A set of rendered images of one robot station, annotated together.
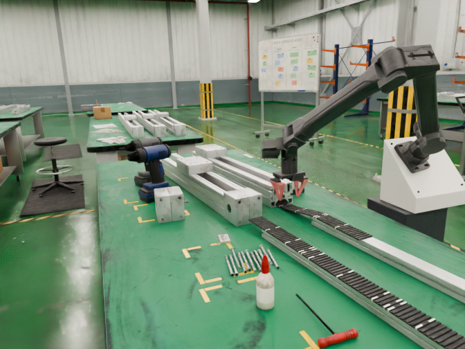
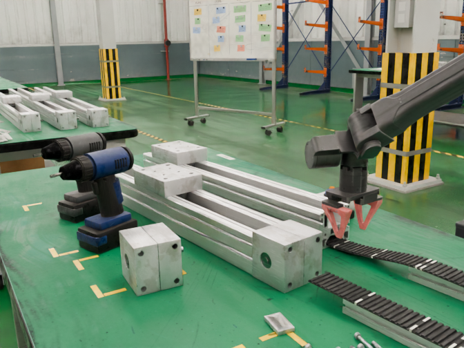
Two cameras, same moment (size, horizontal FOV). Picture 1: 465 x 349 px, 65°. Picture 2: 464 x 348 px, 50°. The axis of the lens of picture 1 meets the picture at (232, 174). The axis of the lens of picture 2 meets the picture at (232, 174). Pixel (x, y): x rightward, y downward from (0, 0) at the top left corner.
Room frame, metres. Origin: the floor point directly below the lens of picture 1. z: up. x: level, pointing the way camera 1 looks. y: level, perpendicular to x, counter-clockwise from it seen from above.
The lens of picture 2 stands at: (0.33, 0.23, 1.23)
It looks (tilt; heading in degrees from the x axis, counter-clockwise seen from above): 15 degrees down; 349
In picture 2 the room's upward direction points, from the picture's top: 1 degrees counter-clockwise
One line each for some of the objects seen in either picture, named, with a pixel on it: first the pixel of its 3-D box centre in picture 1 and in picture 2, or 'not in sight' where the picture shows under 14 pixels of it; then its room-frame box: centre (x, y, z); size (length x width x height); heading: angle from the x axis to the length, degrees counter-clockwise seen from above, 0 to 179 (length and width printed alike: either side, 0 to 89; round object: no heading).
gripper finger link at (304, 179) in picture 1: (295, 185); (359, 210); (1.28, -0.23, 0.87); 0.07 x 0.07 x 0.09; 26
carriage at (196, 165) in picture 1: (194, 167); (167, 184); (1.58, 0.17, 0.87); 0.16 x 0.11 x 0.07; 27
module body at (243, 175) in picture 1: (232, 172); (226, 188); (1.66, 0.00, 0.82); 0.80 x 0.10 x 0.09; 27
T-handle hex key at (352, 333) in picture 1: (316, 315); not in sight; (0.64, -0.16, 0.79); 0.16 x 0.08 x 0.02; 20
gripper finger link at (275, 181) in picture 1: (283, 187); (344, 215); (1.26, -0.18, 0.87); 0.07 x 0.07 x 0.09; 26
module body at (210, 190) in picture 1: (194, 178); (168, 201); (1.58, 0.17, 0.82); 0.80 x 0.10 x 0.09; 27
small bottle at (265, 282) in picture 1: (265, 280); not in sight; (0.69, -0.06, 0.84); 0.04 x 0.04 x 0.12
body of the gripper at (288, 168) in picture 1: (288, 167); (353, 181); (1.27, -0.20, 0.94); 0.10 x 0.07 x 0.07; 116
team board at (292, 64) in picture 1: (288, 90); (232, 59); (7.23, -1.12, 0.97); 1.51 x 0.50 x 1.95; 40
